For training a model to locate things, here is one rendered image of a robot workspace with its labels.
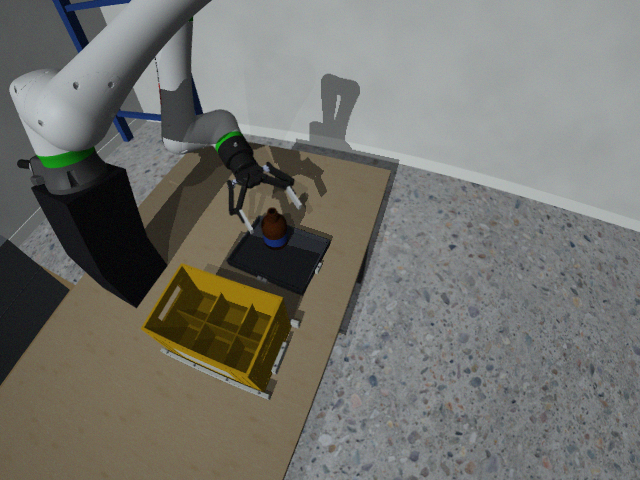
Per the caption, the brown glass bottle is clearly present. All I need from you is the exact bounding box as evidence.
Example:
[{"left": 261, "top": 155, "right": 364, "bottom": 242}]
[{"left": 261, "top": 207, "right": 288, "bottom": 250}]

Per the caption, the yellow open-top crate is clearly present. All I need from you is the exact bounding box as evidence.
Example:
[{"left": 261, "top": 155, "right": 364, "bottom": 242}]
[{"left": 141, "top": 263, "right": 291, "bottom": 392}]

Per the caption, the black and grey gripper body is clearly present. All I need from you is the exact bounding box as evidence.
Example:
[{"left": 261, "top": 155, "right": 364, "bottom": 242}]
[{"left": 230, "top": 153, "right": 263, "bottom": 189}]

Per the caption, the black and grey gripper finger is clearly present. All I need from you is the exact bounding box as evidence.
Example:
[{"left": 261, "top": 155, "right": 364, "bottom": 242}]
[
  {"left": 252, "top": 162, "right": 302, "bottom": 210},
  {"left": 227, "top": 174, "right": 254, "bottom": 234}
]

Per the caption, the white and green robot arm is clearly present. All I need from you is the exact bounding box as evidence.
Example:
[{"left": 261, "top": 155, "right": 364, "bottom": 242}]
[{"left": 9, "top": 0, "right": 253, "bottom": 195}]

